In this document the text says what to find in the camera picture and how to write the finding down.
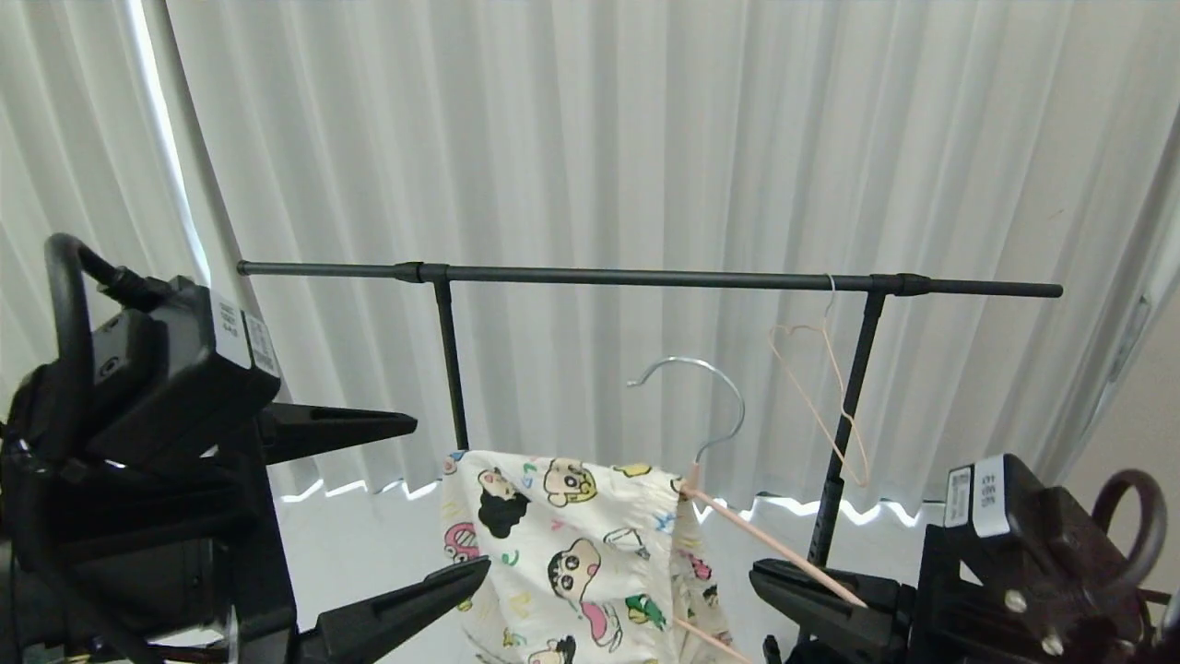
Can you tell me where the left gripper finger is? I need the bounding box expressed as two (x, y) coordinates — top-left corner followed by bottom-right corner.
(258, 402), (419, 465)
(297, 556), (491, 664)

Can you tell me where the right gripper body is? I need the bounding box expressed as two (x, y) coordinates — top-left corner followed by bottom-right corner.
(880, 528), (1006, 664)

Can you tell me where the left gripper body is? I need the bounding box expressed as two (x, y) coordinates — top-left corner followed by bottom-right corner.
(28, 415), (301, 664)

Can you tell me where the pink clothes hanger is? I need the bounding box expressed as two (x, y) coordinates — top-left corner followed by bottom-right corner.
(767, 273), (873, 490)
(627, 356), (868, 664)

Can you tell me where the cream printed garment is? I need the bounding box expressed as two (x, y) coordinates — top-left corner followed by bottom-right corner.
(441, 449), (738, 664)

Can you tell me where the black clothes rack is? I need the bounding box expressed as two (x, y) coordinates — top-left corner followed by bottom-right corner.
(237, 260), (1064, 664)

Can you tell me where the white curtain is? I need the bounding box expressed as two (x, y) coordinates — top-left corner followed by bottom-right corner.
(0, 0), (1180, 527)

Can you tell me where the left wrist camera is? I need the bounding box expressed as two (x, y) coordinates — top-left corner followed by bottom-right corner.
(88, 277), (283, 467)

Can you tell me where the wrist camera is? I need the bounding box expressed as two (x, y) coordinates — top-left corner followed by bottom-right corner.
(88, 277), (283, 467)
(942, 452), (1158, 660)

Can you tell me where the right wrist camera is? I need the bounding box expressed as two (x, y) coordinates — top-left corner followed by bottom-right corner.
(942, 452), (1158, 660)

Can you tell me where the black cable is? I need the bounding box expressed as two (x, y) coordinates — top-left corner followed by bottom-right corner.
(43, 232), (176, 444)
(1091, 468), (1169, 591)

